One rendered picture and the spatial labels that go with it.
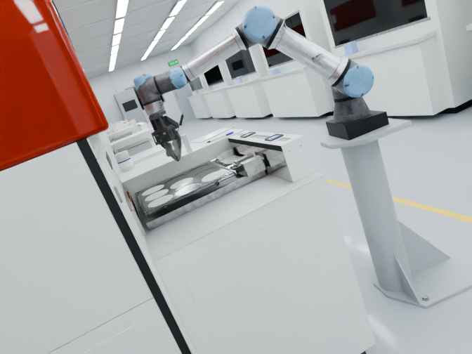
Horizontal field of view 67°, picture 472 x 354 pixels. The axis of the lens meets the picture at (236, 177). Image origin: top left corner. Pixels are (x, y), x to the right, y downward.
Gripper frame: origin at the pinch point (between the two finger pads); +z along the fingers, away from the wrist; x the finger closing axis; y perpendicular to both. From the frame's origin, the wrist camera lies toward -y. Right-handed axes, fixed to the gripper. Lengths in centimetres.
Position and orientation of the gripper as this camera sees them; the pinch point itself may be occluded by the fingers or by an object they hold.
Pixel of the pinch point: (178, 157)
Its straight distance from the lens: 151.3
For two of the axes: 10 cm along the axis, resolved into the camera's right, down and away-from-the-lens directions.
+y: -1.5, 3.4, -9.3
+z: 3.4, 9.0, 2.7
